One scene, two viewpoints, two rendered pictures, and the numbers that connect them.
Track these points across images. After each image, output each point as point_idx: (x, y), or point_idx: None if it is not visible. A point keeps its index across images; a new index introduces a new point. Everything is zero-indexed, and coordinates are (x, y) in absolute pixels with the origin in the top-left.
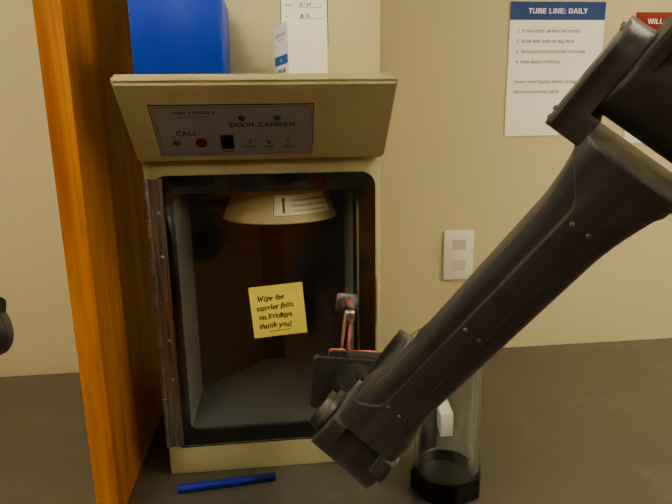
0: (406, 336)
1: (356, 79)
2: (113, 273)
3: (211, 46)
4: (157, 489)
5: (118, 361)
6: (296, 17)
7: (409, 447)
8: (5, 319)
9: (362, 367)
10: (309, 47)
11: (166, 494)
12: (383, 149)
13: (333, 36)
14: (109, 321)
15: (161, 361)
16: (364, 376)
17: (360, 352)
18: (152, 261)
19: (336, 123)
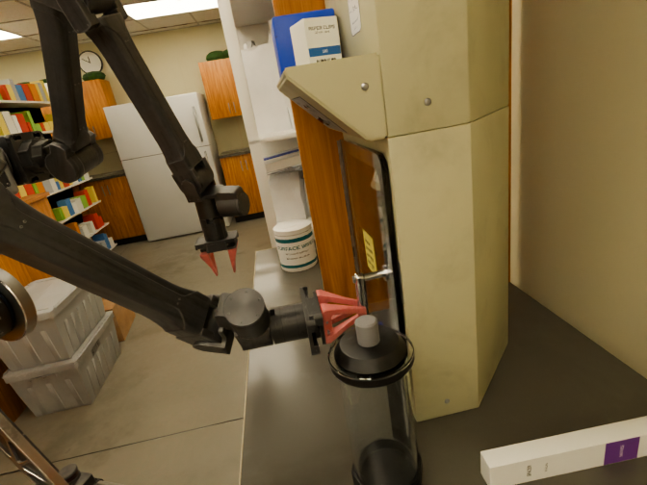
0: (243, 293)
1: (282, 77)
2: (344, 193)
3: (278, 60)
4: (354, 323)
5: (343, 243)
6: (350, 0)
7: (445, 445)
8: (236, 202)
9: (296, 309)
10: (299, 45)
11: (350, 328)
12: (363, 134)
13: (361, 11)
14: (331, 219)
15: (353, 254)
16: (278, 312)
17: (316, 303)
18: (344, 192)
19: (322, 111)
